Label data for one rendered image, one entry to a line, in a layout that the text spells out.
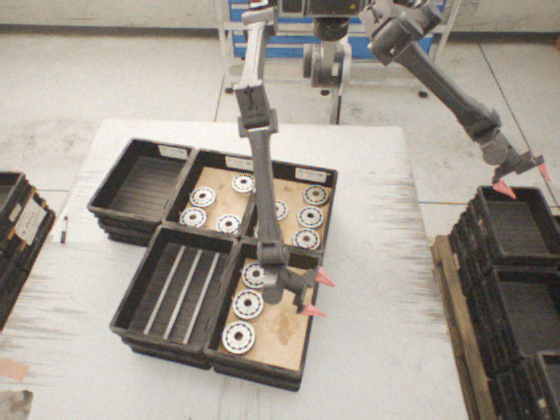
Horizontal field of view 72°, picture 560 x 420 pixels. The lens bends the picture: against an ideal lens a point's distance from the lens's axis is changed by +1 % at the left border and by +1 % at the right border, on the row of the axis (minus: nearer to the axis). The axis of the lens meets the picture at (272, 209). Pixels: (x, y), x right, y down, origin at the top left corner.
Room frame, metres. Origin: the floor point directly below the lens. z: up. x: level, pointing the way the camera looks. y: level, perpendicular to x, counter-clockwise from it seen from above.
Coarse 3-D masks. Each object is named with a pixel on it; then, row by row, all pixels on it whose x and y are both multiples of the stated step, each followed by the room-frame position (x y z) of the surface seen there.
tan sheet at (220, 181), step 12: (204, 168) 1.16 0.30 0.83; (204, 180) 1.09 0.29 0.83; (216, 180) 1.09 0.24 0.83; (228, 180) 1.09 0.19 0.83; (216, 192) 1.02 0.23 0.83; (228, 192) 1.02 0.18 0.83; (216, 204) 0.96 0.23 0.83; (228, 204) 0.96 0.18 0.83; (240, 204) 0.96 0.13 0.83; (216, 216) 0.90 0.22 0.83; (240, 216) 0.90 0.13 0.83
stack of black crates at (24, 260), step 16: (0, 176) 1.38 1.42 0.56; (16, 176) 1.37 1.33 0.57; (0, 192) 1.33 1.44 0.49; (16, 192) 1.26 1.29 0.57; (0, 208) 1.14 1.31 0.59; (16, 208) 1.20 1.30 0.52; (48, 208) 1.35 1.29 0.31; (0, 224) 1.08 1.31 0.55; (16, 224) 1.13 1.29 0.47; (48, 224) 1.28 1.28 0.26; (0, 240) 1.02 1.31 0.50; (16, 240) 1.08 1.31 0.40; (32, 240) 1.14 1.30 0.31; (16, 256) 1.01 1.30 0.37; (32, 256) 1.07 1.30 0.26
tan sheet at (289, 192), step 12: (276, 180) 1.08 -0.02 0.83; (276, 192) 1.02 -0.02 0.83; (288, 192) 1.02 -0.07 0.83; (300, 192) 1.01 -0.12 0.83; (288, 204) 0.95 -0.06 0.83; (300, 204) 0.95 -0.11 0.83; (288, 216) 0.89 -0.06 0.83; (324, 216) 0.89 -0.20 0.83; (288, 228) 0.84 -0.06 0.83; (288, 240) 0.78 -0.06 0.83
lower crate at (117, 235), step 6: (102, 228) 0.87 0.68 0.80; (108, 228) 0.86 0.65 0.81; (114, 228) 0.86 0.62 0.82; (108, 234) 0.88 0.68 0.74; (114, 234) 0.87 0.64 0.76; (120, 234) 0.87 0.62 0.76; (126, 234) 0.84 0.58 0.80; (132, 234) 0.84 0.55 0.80; (138, 234) 0.83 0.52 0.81; (144, 234) 0.83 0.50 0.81; (114, 240) 0.87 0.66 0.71; (120, 240) 0.86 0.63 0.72; (126, 240) 0.86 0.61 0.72; (132, 240) 0.86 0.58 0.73; (138, 240) 0.84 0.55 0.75; (144, 240) 0.84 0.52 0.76; (150, 240) 0.83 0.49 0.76; (144, 246) 0.84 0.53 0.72
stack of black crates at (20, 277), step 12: (0, 252) 0.97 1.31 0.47; (0, 264) 0.93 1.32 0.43; (12, 264) 0.96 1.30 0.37; (0, 276) 0.88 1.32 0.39; (12, 276) 0.92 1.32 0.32; (24, 276) 0.95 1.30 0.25; (0, 288) 0.83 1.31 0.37; (12, 288) 0.87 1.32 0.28; (0, 300) 0.79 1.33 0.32; (12, 300) 0.82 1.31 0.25; (0, 312) 0.74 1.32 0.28; (0, 324) 0.70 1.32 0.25
